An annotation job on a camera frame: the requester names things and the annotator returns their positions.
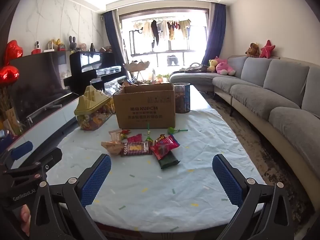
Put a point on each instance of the red and green candy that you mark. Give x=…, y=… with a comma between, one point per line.
x=125, y=132

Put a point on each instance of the small beige snack packet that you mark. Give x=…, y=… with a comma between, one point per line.
x=115, y=134

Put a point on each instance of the white camera on red base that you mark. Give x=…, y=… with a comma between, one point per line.
x=36, y=47

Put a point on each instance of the small pink snack packet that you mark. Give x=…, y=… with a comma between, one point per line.
x=134, y=138

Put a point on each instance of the small beige doll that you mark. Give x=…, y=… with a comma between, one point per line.
x=82, y=46

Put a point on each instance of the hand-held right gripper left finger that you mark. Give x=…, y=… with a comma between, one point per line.
x=96, y=180

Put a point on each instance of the gold-lid clear candy jar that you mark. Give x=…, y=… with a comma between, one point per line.
x=92, y=105

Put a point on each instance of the red heart balloon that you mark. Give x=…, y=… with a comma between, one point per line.
x=13, y=51
x=8, y=75

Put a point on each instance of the green lollipop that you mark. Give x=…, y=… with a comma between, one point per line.
x=171, y=130
x=149, y=138

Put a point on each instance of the small potted plants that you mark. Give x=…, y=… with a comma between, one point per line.
x=162, y=78

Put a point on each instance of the hanging blue jeans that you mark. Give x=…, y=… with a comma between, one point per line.
x=172, y=60

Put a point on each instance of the grey sofa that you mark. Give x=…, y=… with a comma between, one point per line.
x=275, y=97

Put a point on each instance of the brown cardboard box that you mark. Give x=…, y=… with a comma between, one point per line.
x=142, y=112

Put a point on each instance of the large red snack packet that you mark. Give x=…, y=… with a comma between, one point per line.
x=161, y=152

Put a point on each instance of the row of hanging clothes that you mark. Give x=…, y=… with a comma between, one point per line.
x=155, y=28

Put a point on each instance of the blue curtain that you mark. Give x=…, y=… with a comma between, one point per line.
x=112, y=42
x=215, y=30

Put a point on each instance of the gold and red candy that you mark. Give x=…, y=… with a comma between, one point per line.
x=160, y=138

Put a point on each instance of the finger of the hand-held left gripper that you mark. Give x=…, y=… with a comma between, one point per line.
x=22, y=150
x=50, y=158

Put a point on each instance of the clear cylinder nut jar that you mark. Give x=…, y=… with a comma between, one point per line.
x=182, y=97

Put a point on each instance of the clear plastic bag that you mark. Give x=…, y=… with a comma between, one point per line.
x=112, y=87

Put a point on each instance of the brown plush toy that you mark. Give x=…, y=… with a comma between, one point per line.
x=252, y=50

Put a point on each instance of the dark green snack packet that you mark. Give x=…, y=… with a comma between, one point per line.
x=169, y=161

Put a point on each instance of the pile of snack packets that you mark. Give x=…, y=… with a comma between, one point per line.
x=140, y=83

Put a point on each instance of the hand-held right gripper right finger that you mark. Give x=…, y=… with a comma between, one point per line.
x=227, y=180

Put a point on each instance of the white tv cabinet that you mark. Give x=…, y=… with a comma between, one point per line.
x=50, y=121

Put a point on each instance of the white tiered snack bowl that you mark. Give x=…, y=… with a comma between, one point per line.
x=136, y=66

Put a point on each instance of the person's left hand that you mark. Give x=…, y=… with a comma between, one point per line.
x=25, y=216

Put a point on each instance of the gold ribbon ornament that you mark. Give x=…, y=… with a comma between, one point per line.
x=55, y=43

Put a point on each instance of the grey rabbit plush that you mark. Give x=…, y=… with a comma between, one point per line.
x=72, y=44

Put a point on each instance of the brown cookie packet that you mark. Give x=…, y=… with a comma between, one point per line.
x=136, y=148

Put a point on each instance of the black television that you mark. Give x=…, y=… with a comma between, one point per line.
x=37, y=77

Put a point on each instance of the pink plush toy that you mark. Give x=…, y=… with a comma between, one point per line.
x=223, y=67

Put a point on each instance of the dark metronome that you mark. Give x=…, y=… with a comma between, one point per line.
x=92, y=47

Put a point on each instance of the yellow plush toy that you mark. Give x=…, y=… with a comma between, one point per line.
x=212, y=65

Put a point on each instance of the dried flower bouquet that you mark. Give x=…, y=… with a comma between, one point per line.
x=10, y=115

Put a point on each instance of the brown handbag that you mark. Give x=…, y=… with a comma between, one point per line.
x=195, y=68

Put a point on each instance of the black piano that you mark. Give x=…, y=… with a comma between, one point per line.
x=90, y=65

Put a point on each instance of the white table cloth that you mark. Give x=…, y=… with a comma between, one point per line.
x=175, y=192

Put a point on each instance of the pink star pillow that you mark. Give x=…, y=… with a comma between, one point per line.
x=267, y=49

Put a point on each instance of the pink patterned snack packet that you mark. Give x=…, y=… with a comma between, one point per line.
x=173, y=140

